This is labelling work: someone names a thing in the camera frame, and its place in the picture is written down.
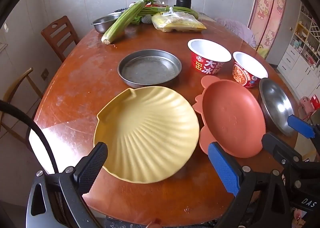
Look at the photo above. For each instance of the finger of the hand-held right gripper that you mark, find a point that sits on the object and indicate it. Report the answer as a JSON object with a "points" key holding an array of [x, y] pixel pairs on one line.
{"points": [[277, 144], [300, 124]]}

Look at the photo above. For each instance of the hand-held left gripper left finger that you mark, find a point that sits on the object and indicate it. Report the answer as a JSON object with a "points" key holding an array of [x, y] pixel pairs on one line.
{"points": [[91, 165]]}

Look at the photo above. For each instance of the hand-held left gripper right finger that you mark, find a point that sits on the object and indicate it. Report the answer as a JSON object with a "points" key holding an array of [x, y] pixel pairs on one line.
{"points": [[223, 165]]}

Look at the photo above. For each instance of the stainless steel bowl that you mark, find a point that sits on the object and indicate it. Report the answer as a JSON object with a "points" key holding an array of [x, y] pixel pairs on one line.
{"points": [[277, 103]]}

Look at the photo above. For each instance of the orange bear-shaped plate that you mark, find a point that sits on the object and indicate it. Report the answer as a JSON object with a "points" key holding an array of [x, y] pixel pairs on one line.
{"points": [[232, 115]]}

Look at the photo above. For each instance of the yellow shell-shaped plate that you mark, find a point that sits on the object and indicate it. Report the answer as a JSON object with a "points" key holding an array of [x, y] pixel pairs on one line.
{"points": [[150, 133]]}

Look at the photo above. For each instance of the small red paper bowl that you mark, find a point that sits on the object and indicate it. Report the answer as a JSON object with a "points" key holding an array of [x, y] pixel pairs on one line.
{"points": [[247, 63]]}

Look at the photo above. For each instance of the round metal pan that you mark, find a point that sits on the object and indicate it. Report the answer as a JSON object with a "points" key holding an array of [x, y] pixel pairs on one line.
{"points": [[150, 68]]}

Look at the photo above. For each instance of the large red paper bowl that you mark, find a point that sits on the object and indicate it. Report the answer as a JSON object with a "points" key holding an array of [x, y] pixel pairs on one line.
{"points": [[208, 48]]}

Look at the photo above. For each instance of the pink stool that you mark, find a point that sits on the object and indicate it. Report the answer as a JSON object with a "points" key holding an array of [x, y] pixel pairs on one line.
{"points": [[304, 103]]}

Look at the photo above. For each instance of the white shelf cabinet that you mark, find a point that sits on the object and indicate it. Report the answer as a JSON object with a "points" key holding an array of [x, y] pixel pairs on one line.
{"points": [[300, 55]]}

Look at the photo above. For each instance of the light wooden chair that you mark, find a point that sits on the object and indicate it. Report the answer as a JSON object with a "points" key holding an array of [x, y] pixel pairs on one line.
{"points": [[15, 85]]}

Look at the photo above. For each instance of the purple jacket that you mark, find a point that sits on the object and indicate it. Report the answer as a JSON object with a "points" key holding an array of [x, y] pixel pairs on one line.
{"points": [[237, 28]]}

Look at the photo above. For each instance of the pink cartoon cat curtain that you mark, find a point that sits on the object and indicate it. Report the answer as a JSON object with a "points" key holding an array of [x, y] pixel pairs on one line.
{"points": [[267, 10]]}

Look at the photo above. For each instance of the brown wooden chair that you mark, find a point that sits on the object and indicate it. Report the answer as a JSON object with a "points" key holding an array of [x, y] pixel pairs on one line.
{"points": [[58, 34]]}

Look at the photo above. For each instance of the steel basin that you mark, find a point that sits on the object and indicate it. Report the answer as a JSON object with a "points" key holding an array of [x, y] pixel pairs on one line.
{"points": [[102, 21]]}

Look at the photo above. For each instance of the celery bunch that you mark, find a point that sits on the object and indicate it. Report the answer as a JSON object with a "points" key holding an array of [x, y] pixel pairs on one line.
{"points": [[120, 21]]}

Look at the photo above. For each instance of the clear plastic bag of food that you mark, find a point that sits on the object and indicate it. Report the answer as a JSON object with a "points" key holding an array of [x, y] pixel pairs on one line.
{"points": [[175, 21]]}

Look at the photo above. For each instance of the white foam net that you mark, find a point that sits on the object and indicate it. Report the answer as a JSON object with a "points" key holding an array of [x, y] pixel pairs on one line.
{"points": [[146, 19]]}

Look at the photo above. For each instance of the bundle of long green beans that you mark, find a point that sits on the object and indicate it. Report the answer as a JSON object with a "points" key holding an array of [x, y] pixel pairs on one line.
{"points": [[185, 10]]}

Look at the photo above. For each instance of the low wall socket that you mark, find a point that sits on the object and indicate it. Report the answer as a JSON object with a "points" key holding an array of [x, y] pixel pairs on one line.
{"points": [[44, 74]]}

